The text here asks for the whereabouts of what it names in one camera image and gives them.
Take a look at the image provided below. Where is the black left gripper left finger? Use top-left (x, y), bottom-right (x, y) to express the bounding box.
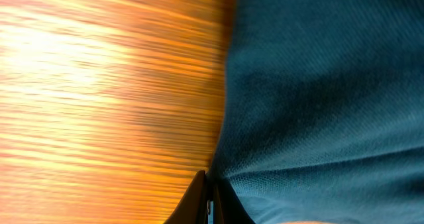
top-left (164, 170), bottom-right (208, 224)

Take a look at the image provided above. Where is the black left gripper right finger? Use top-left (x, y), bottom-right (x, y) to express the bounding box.
top-left (212, 180), bottom-right (254, 224)

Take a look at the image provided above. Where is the blue polo shirt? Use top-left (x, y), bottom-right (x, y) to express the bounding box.
top-left (209, 0), bottom-right (423, 223)

